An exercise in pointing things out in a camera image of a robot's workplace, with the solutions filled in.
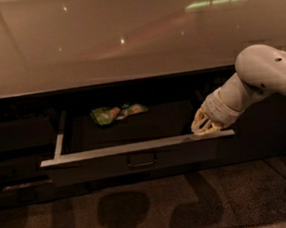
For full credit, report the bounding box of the dark cabinet door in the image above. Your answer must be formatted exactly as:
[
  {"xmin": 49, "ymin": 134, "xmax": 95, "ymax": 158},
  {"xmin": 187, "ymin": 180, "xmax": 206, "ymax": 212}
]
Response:
[{"xmin": 209, "ymin": 70, "xmax": 286, "ymax": 165}]

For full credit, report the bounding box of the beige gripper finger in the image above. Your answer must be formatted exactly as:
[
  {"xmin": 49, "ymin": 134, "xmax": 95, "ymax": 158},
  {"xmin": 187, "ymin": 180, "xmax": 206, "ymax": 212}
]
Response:
[
  {"xmin": 191, "ymin": 108, "xmax": 207, "ymax": 133},
  {"xmin": 198, "ymin": 121, "xmax": 223, "ymax": 135}
]

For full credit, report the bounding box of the green snack bag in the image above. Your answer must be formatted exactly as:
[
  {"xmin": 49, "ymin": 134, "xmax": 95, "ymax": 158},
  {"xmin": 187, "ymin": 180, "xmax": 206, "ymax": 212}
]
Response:
[{"xmin": 90, "ymin": 104, "xmax": 148, "ymax": 125}]

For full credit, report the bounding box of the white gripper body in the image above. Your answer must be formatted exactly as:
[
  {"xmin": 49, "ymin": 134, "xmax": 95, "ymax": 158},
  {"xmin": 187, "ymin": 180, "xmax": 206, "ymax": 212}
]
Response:
[{"xmin": 201, "ymin": 89, "xmax": 244, "ymax": 128}]

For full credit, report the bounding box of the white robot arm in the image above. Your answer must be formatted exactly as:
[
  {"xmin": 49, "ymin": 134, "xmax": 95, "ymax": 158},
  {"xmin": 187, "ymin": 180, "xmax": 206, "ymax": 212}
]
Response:
[{"xmin": 191, "ymin": 44, "xmax": 286, "ymax": 135}]

